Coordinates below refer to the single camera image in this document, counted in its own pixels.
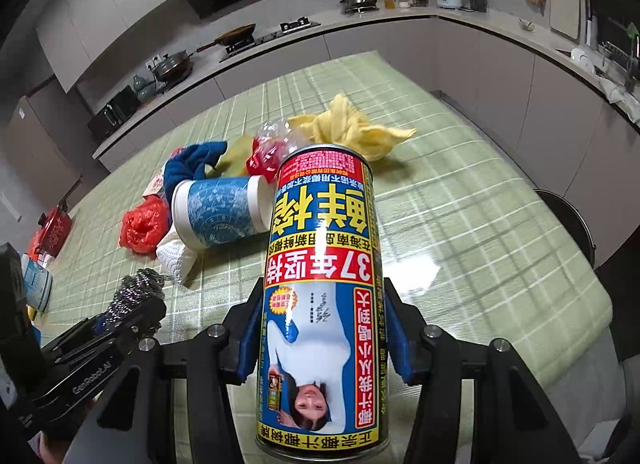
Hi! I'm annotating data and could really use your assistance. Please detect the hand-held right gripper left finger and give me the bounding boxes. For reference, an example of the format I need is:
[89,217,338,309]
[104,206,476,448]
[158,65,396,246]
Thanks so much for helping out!
[62,291,266,464]

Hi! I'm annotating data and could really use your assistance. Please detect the steel wool scourer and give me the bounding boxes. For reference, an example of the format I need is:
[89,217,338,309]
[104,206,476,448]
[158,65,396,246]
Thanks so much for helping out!
[102,268,167,327]

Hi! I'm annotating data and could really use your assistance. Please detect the black waste bin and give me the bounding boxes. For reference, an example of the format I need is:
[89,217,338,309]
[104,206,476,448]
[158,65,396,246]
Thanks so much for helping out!
[532,189,598,270]

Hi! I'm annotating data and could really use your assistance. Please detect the blue patterned paper cup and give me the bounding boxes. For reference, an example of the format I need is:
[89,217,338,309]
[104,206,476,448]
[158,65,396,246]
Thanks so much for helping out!
[171,175,273,251]

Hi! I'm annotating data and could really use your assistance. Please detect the person's left hand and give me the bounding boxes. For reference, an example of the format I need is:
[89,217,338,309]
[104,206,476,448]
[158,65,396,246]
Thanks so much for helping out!
[37,436,68,464]

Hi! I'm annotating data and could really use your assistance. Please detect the grey kitchen counter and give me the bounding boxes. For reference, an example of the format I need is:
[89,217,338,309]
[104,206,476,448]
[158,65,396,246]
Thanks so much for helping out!
[92,2,640,265]

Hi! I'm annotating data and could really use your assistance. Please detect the dish rack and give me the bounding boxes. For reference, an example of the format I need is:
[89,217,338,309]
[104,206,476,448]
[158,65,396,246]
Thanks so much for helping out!
[597,39,640,90]

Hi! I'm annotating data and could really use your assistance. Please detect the yellow cloth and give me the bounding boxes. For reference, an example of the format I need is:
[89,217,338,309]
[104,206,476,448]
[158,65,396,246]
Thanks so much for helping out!
[287,93,417,161]

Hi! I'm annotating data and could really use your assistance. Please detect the black microwave oven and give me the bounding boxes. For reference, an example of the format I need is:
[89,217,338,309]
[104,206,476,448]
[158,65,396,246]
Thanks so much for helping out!
[87,86,142,141]

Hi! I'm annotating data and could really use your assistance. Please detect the tall printed drink can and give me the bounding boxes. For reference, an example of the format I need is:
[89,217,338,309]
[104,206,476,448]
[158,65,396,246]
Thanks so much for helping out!
[254,143,392,462]

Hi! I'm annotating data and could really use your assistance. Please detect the small snack packet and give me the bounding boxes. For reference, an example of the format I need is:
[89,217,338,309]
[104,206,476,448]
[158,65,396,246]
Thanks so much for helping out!
[142,171,166,197]

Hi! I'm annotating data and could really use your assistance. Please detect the red clear plastic wrapper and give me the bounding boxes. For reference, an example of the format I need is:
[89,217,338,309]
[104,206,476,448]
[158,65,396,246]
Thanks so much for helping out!
[245,120,301,184]

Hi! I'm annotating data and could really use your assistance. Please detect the white paper towel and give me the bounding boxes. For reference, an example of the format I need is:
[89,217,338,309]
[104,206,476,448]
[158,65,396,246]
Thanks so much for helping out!
[156,231,201,286]

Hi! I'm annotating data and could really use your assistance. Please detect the blue cloth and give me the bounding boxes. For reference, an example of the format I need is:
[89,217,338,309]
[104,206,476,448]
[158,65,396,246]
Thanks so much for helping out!
[162,141,228,195]

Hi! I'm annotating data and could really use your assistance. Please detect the white tub with teal label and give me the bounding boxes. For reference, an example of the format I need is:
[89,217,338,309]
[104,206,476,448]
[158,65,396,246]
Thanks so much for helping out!
[20,254,53,315]

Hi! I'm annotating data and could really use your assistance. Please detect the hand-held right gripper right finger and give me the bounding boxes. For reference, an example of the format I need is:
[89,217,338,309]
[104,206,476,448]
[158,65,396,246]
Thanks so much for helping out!
[382,277,583,464]

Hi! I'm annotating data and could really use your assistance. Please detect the wok with lid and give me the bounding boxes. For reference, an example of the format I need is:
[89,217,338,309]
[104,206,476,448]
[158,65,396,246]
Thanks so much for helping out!
[150,49,193,82]

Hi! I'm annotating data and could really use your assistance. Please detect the red plastic bag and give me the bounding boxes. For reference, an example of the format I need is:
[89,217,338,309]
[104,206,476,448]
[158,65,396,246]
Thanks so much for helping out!
[119,195,173,257]

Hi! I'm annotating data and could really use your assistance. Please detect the white cutting board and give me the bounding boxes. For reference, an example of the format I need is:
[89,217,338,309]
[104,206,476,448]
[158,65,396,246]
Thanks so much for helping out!
[549,0,583,41]

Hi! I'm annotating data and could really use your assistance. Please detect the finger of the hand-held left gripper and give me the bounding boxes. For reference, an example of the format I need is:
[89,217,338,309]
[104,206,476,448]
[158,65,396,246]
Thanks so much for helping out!
[97,300,168,360]
[40,314,108,370]

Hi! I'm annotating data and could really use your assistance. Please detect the red box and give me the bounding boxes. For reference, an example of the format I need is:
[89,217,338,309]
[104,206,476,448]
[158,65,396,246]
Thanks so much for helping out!
[37,204,73,257]

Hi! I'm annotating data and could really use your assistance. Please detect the grey wall cabinets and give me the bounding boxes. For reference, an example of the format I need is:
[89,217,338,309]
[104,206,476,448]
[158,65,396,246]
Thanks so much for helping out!
[35,0,301,92]

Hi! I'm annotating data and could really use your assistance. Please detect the black gas stove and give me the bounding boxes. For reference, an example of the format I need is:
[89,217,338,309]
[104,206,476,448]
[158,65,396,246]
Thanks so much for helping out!
[220,18,322,62]

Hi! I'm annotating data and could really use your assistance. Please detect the yellow sponge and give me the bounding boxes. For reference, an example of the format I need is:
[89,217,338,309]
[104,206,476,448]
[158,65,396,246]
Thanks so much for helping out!
[205,135,253,177]

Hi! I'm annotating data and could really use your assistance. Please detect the frying pan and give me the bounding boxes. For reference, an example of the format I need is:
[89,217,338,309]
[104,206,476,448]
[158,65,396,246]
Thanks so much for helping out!
[196,24,257,52]

